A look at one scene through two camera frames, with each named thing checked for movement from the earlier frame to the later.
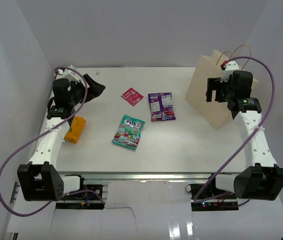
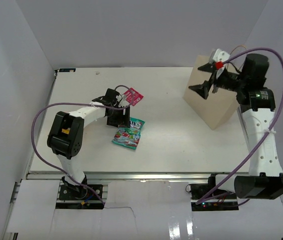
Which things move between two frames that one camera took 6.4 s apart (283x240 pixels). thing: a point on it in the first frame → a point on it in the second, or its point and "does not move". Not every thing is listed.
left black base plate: (83, 200) does not move
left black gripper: (95, 89) → (120, 121)
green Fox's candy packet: (128, 133) does not move
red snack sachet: (132, 96) does not move
